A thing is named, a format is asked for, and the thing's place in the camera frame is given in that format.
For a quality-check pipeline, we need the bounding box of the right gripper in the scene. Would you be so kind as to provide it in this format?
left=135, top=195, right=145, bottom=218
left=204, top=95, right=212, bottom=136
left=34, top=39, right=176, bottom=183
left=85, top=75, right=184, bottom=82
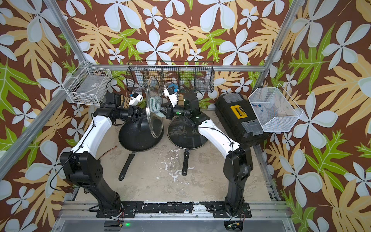
left=157, top=101, right=193, bottom=121

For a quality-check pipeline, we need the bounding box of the white wire basket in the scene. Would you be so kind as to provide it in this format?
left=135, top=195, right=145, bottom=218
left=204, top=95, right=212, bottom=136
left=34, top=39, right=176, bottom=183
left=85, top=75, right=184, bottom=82
left=248, top=85, right=303, bottom=133
left=63, top=62, right=112, bottom=106

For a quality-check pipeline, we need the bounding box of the right black frying pan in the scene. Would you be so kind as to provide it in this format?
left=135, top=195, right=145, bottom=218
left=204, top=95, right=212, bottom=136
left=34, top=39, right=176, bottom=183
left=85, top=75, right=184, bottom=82
left=167, top=115, right=209, bottom=177

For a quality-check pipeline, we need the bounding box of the black wire basket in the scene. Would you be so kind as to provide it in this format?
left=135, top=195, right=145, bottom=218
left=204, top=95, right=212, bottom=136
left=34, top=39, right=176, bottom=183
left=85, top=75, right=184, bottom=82
left=126, top=61, right=215, bottom=93

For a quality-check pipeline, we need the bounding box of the white wire basket left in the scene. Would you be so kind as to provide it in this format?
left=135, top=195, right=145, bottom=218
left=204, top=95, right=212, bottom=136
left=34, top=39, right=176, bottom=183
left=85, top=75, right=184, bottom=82
left=63, top=62, right=112, bottom=106

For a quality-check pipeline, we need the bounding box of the black frying pan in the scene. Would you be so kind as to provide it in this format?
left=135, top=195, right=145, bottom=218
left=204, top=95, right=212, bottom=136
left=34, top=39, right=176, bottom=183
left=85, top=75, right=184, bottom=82
left=118, top=119, right=164, bottom=181
left=167, top=115, right=209, bottom=177

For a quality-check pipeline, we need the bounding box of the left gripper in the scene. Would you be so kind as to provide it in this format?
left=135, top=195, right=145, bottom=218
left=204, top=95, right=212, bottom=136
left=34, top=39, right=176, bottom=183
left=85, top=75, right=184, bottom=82
left=116, top=107, right=152, bottom=123

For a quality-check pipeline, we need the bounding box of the black toolbox yellow latch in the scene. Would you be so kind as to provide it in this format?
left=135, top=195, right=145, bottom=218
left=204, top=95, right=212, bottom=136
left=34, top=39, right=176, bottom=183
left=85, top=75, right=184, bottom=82
left=215, top=93, right=269, bottom=147

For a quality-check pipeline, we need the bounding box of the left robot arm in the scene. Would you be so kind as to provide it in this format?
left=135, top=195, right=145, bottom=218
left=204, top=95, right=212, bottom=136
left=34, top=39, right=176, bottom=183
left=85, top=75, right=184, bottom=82
left=60, top=93, right=146, bottom=219

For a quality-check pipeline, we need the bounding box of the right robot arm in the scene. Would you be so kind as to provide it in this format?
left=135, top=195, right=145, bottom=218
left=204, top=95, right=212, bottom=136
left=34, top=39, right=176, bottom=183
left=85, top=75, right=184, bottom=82
left=162, top=88, right=254, bottom=218

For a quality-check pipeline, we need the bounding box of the blue object in basket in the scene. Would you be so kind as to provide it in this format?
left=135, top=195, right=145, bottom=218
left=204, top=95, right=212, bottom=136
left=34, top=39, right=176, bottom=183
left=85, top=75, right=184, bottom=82
left=168, top=84, right=179, bottom=92

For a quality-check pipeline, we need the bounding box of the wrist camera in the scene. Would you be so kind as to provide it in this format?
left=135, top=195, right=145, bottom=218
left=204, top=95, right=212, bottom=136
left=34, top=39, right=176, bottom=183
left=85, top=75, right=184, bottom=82
left=129, top=92, right=143, bottom=106
left=164, top=88, right=178, bottom=107

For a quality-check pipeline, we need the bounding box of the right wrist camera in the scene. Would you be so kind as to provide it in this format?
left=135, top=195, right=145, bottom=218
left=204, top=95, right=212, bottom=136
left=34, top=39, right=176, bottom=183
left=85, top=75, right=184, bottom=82
left=164, top=88, right=178, bottom=107

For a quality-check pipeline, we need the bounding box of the white wire basket right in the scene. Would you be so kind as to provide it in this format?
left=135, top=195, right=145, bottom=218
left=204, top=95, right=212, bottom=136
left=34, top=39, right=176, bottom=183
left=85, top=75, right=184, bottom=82
left=248, top=85, right=303, bottom=133

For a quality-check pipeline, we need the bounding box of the grey-green cloth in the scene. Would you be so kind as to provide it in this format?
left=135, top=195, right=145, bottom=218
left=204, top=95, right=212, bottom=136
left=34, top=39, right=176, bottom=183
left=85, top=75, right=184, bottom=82
left=149, top=96, right=165, bottom=118

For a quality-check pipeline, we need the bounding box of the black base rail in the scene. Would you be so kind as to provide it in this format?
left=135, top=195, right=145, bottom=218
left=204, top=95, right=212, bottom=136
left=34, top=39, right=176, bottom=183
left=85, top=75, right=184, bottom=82
left=88, top=201, right=252, bottom=218

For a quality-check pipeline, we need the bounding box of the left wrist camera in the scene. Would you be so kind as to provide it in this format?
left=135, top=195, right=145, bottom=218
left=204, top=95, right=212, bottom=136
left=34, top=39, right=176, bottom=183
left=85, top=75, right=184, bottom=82
left=129, top=92, right=143, bottom=106

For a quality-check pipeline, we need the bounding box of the left black frying pan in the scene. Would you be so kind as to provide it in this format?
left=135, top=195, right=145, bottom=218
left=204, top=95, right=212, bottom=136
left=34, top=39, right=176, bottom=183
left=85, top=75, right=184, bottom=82
left=118, top=119, right=164, bottom=181

